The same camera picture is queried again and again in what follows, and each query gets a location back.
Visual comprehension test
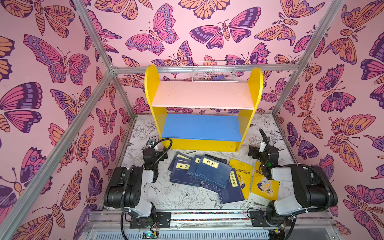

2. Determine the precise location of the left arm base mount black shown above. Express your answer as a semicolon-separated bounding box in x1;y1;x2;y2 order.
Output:
130;212;172;229

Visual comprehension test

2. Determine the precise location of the aluminium rail front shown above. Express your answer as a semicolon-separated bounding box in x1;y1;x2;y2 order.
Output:
86;209;335;231

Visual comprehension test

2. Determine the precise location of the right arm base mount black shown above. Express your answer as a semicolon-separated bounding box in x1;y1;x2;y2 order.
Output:
247;209;294;228

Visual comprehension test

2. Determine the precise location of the clear wire basket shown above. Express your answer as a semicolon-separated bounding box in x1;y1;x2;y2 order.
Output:
192;60;239;83

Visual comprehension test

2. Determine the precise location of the blue book Mengxi Bitan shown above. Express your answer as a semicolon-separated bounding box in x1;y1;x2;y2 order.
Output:
218;169;245;204

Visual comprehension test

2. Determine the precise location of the blue book bottom of fan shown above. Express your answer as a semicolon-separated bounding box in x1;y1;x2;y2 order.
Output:
168;152;192;171

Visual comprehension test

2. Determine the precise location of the yellow book with orange figure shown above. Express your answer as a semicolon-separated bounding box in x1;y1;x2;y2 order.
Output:
230;159;254;200

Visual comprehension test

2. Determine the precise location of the yellow book with cartoon face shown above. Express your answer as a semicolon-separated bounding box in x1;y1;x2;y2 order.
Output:
248;161;280;206

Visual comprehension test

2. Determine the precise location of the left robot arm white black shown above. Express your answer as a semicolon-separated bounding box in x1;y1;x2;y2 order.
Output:
104;148;168;220

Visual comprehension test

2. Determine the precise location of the blue book Sunzi Bingfa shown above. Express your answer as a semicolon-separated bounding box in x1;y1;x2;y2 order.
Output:
195;155;232;189

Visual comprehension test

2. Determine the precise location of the dark illustrated cover book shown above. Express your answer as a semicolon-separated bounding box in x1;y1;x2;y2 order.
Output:
205;154;228;164

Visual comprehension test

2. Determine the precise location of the yellow shelf with blue board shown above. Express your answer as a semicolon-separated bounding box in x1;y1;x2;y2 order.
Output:
145;65;264;152

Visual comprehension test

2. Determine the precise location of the green circuit board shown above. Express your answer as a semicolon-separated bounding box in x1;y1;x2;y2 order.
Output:
142;232;159;240

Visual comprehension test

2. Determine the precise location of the blue book of fan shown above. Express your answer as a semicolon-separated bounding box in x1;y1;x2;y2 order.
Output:
187;155;202;178
168;152;192;171

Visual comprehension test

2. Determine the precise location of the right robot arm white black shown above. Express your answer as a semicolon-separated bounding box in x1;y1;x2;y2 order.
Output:
248;142;339;219

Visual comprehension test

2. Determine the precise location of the blue book middle of fan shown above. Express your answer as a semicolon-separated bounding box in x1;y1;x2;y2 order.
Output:
187;155;202;178

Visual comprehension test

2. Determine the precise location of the blue book Yijing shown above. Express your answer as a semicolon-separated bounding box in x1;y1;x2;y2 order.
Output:
170;160;202;187

